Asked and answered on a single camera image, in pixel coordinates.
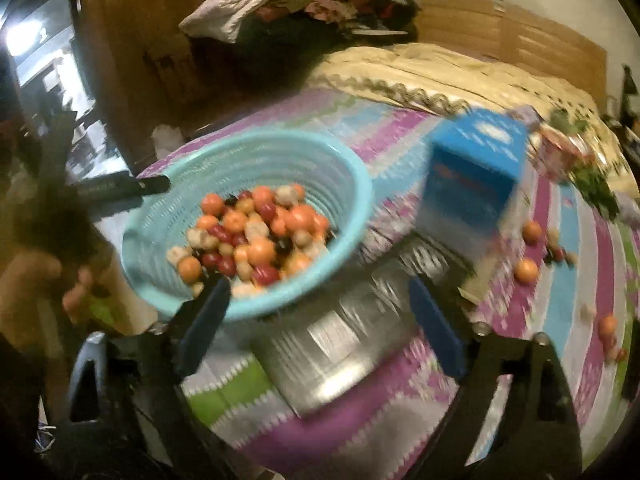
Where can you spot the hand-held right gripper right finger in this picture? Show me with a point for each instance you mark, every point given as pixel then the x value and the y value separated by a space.
pixel 440 330

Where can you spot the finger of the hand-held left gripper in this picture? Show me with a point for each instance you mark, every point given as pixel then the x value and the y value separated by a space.
pixel 125 188

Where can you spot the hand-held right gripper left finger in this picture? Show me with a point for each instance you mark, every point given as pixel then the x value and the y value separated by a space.
pixel 205 325

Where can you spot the heap of oranges and tomatoes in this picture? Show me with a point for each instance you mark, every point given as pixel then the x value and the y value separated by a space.
pixel 260 250

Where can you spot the large orange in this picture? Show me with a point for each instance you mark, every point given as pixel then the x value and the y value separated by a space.
pixel 606 325

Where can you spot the light blue plastic basket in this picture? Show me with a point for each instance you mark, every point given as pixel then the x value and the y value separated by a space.
pixel 310 175

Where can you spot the person's left hand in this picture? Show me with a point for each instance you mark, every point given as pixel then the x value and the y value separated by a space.
pixel 35 290

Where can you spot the silver rectangular metal tray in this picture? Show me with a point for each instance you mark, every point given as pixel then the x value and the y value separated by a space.
pixel 340 350

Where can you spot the wooden wardrobe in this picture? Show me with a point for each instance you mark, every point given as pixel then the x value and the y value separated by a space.
pixel 125 35

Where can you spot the blue carton box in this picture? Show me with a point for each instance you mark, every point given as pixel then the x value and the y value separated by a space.
pixel 470 175

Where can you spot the dark leafy greens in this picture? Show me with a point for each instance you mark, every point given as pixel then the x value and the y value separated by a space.
pixel 595 187

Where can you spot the pink packet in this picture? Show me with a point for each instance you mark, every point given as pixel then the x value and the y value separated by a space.
pixel 555 152

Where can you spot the pile of clothes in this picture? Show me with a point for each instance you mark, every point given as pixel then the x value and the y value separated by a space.
pixel 240 5

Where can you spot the beige zigzag quilt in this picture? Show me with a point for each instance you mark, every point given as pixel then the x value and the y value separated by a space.
pixel 450 75

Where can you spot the wooden headboard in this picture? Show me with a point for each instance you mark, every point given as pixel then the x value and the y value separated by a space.
pixel 550 45

